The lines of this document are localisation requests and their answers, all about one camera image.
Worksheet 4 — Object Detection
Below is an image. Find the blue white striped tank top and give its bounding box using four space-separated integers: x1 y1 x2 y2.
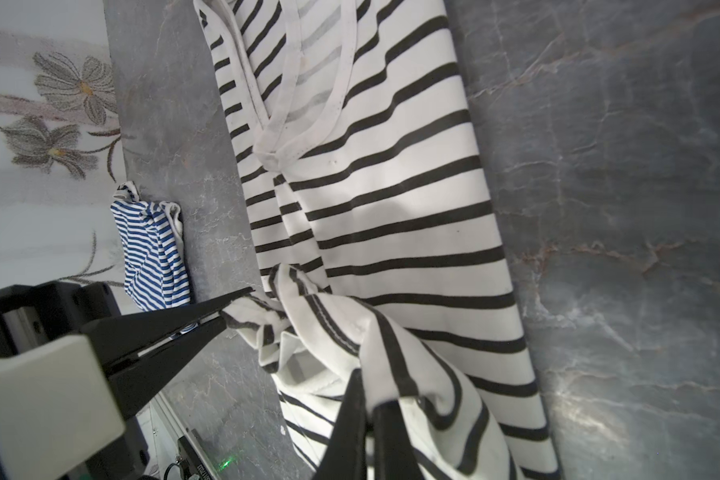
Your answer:
110 181 192 311

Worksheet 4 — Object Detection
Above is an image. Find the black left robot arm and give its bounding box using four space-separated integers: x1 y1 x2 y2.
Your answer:
0 281 238 479

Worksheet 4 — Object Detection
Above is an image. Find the black white striped tank top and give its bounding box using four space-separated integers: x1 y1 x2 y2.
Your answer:
194 1 561 479

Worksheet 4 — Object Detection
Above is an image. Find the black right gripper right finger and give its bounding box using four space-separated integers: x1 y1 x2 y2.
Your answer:
373 401 424 480

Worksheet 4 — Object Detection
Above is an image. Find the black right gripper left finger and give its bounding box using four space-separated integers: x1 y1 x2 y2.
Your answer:
313 369 367 480

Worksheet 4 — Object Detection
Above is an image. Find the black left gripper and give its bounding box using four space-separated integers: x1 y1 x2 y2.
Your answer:
0 281 254 419

